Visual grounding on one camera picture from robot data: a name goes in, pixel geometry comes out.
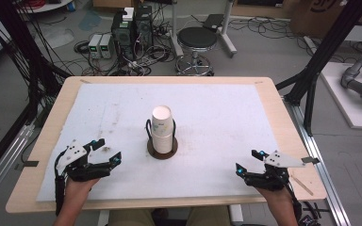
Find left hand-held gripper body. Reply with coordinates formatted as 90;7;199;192
54;138;112;183

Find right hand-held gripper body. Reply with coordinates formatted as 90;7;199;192
243;149;306;192

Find black cup holder brown base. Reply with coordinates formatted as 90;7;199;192
145;118;179;160

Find white paper cup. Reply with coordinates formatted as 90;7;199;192
151;105;174;137
151;131;174;154

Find person's left hand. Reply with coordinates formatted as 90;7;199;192
64;175;101;202

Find person's right hand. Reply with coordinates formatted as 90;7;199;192
255;185;297;209

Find thin wooden stick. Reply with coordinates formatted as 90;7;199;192
290;174;314;197

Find light wooden table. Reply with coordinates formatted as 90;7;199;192
5;75;328;215

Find black tape strip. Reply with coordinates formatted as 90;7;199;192
14;160;40;172
301;155;321;165

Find white table leg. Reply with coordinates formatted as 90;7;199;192
228;203;244;226
97;209;111;226

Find white table mat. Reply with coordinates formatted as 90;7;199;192
36;83;284;202

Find person's tan trouser leg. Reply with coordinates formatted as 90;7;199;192
107;208;155;226
186;205;232;226

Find grey power supply unit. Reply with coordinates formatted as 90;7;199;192
87;33;103;60
99;33;115;60

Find white platform board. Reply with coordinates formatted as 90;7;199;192
320;61;362;131

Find black computer tower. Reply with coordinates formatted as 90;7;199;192
110;10;137;61
134;5;155;59

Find black round stool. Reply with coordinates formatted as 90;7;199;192
174;26;219;77

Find white small box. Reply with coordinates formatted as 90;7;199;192
122;7;136;23

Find black flat device on stand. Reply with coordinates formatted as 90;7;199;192
202;13;225;33

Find white round table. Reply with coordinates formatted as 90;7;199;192
16;0;74;14

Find cardboard box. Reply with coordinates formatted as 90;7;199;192
289;0;357;40

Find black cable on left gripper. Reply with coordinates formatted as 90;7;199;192
54;158;67;217

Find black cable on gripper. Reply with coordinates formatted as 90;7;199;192
284;185;304;222
54;158;67;217

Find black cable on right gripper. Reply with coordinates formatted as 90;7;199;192
284;185;304;222

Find aluminium rail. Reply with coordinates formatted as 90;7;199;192
283;96;354;226
0;122;36;211

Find tangle of floor cables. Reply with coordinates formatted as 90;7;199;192
73;18;177;77

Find black metal frame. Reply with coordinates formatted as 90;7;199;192
0;0;74;186
275;0;362;137

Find white metal stand frame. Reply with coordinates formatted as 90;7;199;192
169;0;239;59

